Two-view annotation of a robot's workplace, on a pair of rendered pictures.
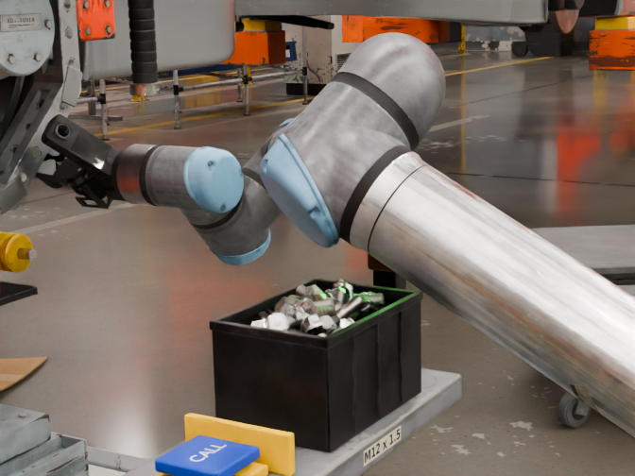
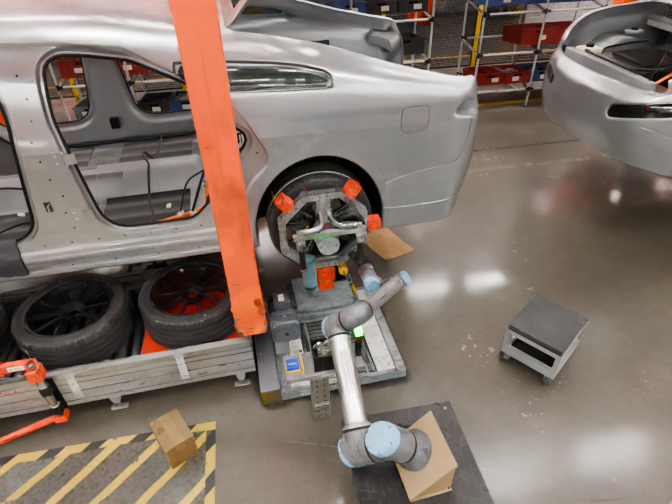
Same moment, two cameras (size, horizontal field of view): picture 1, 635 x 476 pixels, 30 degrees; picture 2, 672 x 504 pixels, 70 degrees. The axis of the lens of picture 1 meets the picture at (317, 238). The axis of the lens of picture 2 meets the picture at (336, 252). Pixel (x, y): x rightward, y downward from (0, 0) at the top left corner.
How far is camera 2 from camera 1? 2.12 m
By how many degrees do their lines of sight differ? 49
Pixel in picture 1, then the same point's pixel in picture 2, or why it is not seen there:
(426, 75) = (353, 321)
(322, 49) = not seen: outside the picture
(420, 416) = not seen: hidden behind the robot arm
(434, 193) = (336, 346)
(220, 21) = (440, 210)
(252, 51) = not seen: hidden behind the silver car
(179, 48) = (419, 218)
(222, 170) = (371, 283)
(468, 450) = (464, 349)
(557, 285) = (340, 377)
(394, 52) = (348, 313)
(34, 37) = (333, 247)
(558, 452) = (484, 365)
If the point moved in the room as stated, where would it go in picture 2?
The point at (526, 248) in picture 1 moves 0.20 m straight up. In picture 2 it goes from (341, 367) to (341, 339)
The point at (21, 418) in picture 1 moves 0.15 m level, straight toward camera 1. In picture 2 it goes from (347, 296) to (336, 308)
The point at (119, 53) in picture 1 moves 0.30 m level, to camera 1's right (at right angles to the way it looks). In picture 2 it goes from (394, 222) to (431, 241)
